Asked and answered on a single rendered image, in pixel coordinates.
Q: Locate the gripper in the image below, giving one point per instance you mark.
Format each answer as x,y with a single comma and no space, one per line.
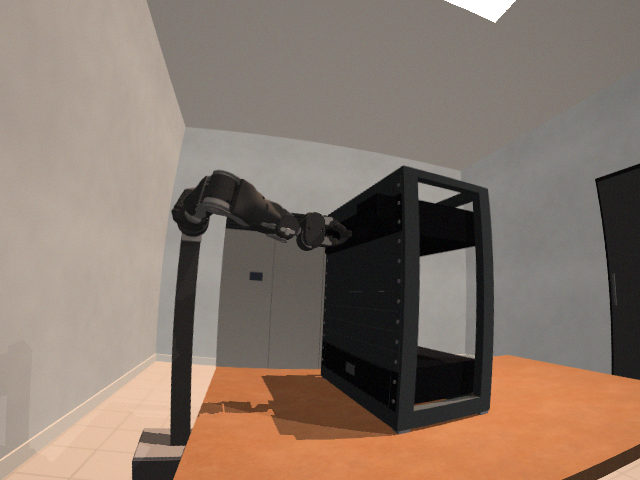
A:
311,233

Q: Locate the black server rack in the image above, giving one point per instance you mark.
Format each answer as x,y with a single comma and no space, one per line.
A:
371,355

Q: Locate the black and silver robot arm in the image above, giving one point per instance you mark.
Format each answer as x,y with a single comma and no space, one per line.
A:
250,205

